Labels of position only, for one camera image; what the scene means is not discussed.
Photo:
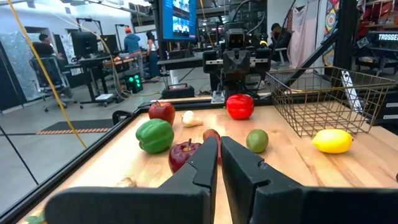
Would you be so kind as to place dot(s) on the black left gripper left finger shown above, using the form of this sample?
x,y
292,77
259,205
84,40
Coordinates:
x,y
186,205

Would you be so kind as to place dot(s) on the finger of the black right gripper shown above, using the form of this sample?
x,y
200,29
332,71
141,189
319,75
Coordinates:
x,y
230,63
242,63

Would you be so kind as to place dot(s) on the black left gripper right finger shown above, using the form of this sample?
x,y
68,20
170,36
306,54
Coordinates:
x,y
280,205

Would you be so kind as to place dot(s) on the red bell pepper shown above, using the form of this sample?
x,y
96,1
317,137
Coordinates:
x,y
239,107

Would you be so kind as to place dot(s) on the dark red apple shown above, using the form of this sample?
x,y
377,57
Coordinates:
x,y
180,155

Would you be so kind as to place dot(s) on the white garlic bulb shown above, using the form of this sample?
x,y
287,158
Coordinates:
x,y
126,183
189,119

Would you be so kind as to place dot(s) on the green lime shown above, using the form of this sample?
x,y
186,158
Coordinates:
x,y
257,141

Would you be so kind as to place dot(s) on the red yellow apple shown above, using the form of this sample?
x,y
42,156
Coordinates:
x,y
161,113

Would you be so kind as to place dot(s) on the red chili pepper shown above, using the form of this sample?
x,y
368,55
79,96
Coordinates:
x,y
211,135

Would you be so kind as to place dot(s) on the green bell pepper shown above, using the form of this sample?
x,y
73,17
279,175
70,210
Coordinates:
x,y
154,137

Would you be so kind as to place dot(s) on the yellow lemon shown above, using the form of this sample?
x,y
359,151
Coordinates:
x,y
332,141

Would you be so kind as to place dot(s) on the person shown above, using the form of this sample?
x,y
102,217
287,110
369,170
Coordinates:
x,y
280,37
152,53
46,46
133,43

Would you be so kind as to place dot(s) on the black floor case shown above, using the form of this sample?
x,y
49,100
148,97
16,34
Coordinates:
x,y
177,92

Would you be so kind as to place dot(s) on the large display screen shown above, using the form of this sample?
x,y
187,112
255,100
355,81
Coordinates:
x,y
178,18

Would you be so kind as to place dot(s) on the pink hanging cloth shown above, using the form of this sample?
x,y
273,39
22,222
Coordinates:
x,y
301,37

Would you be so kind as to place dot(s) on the black box green lights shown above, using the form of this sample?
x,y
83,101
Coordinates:
x,y
133,82

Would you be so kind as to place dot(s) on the colourful patterned banner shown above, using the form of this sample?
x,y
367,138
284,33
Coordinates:
x,y
331,18

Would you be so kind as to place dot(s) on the black rolling stand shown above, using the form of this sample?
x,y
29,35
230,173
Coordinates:
x,y
93,77

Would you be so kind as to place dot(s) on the black monitor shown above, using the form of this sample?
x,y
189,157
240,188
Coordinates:
x,y
84,43

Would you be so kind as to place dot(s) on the black mat striped edge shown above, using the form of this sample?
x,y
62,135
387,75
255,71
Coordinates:
x,y
77,125

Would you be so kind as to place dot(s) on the black Trossen labelled machine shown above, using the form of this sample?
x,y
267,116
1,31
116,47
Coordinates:
x,y
382,37

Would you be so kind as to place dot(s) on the black office chair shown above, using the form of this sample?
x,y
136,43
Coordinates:
x,y
49,71

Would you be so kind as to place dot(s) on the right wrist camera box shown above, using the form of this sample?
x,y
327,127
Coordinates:
x,y
236,39

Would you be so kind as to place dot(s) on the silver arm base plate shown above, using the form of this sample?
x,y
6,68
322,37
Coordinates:
x,y
217,98

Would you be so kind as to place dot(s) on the black diagonal frame beam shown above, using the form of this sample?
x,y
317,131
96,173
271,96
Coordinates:
x,y
314,56

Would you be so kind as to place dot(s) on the black corner bracket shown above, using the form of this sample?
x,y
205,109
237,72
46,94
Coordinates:
x,y
118,115

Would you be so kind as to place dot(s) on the black upright post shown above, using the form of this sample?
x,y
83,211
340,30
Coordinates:
x,y
346,31

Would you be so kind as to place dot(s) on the black table frame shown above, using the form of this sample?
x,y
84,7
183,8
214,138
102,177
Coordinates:
x,y
62,171

